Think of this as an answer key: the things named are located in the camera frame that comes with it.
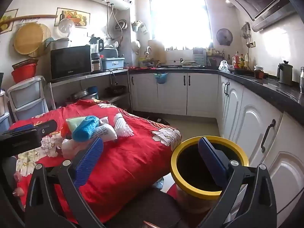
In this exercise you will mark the dark cloth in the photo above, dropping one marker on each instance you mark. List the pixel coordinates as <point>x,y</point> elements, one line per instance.
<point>142,206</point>

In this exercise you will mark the blue canister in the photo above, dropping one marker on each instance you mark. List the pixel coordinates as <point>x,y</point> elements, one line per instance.
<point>93,92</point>

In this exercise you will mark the yellow-rimmed trash bin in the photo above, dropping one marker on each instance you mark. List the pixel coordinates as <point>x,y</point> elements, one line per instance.
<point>177,152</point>

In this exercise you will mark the wooden rolling pin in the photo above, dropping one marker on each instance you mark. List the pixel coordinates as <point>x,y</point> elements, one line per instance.
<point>30,17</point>

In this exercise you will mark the yellow oil bottle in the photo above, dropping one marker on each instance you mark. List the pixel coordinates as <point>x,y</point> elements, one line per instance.
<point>246,61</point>

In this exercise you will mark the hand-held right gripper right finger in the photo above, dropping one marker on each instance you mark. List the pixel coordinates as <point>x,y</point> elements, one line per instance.
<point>213,161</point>

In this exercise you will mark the hanging kitchen utensils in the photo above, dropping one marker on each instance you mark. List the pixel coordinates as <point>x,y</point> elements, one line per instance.
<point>247,34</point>

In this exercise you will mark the white plastic bag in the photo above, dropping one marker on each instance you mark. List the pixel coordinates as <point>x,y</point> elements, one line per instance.
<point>224,65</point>

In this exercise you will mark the framed fruit picture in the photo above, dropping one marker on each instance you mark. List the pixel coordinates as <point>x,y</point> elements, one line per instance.
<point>71,17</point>

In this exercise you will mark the person's left hand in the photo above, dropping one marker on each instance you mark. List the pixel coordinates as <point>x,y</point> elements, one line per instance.
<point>18,179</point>

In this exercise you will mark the glass jar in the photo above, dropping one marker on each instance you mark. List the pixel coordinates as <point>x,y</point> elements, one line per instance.
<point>258,73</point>

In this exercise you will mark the steel shelf rack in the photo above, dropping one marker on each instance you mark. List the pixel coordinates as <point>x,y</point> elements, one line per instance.
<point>102,72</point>

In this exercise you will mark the blue hanging basket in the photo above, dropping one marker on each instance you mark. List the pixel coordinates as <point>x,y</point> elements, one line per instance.
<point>161,78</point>

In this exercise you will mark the black blender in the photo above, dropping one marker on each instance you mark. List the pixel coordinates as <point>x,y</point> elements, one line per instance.
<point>95,52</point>

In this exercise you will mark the round bamboo tray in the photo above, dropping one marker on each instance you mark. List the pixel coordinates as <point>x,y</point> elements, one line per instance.
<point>28,40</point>

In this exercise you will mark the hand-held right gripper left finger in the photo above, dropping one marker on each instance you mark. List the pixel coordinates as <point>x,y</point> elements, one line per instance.
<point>87,161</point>

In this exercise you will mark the wooden cutting board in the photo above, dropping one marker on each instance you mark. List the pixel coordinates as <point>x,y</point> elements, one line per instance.
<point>157,49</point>

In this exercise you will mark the light blue slipper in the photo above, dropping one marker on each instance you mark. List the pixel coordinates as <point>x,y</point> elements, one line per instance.
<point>159,184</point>

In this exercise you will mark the steel faucet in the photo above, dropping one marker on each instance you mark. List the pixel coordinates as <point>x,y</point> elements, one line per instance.
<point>148,51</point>

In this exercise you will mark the plastic drawer unit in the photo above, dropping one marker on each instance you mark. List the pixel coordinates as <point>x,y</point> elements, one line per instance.
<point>26,97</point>

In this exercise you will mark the blue scrubbing cloth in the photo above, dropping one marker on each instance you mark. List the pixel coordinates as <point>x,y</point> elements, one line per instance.
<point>83,130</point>

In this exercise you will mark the grey electric kettle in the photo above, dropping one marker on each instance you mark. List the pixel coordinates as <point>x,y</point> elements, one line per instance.
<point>285,74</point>

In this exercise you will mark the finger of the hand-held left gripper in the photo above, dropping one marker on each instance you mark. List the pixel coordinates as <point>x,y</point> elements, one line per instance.
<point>47,126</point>
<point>20,127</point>

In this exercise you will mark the white hanging utensil holder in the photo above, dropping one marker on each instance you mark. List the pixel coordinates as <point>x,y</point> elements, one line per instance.
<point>139,26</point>

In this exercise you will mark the red floral tablecloth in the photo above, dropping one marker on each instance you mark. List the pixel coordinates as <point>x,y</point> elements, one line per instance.
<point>133,161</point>

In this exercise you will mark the small white fan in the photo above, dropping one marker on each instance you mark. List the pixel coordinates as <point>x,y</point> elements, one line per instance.
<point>66,27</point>

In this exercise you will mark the glass bottle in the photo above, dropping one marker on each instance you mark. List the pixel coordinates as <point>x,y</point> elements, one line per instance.
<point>301,79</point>

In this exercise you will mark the grey wall fan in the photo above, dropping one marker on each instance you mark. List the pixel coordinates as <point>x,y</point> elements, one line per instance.
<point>224,36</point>

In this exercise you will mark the black microwave oven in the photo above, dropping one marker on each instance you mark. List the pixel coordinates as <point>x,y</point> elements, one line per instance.
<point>71,63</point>

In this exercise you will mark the grey knife block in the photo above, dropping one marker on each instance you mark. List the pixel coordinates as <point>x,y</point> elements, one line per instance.
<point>199,57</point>

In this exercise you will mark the round white hanging lid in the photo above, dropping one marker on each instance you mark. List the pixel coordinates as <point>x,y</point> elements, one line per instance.
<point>135,46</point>

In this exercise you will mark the blue dish bin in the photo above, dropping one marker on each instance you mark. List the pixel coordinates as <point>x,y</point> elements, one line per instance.
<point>112,63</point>

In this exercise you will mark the red plastic basin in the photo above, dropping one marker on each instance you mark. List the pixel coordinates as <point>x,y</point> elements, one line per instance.
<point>23,72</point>

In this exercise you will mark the white kitchen cabinets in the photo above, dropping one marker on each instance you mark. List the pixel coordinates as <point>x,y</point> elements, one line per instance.
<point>201,95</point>

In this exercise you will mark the red sauce bottle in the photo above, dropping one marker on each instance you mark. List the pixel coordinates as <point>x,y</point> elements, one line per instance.
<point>235,60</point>

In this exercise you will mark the white tissue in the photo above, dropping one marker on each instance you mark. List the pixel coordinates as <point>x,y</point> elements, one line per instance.
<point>68,147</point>

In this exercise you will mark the white printed paper wrapper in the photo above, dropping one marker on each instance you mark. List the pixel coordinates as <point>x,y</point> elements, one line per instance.
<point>104,131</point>

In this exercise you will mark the kitchen window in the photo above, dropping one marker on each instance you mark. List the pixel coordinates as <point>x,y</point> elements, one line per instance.
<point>180,14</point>

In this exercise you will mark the black frying pan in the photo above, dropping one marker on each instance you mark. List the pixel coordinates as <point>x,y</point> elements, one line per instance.
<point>116,89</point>

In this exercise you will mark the steel range hood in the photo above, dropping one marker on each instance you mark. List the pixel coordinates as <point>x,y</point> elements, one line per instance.
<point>256,0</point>

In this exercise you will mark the dark floor mat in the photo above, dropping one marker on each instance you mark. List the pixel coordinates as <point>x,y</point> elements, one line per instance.
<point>154,120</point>

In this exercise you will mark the green sponge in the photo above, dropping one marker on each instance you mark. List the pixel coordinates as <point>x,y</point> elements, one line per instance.
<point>71,123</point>

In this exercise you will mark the steel cooking pot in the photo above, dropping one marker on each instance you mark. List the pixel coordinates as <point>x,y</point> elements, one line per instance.
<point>79,94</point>

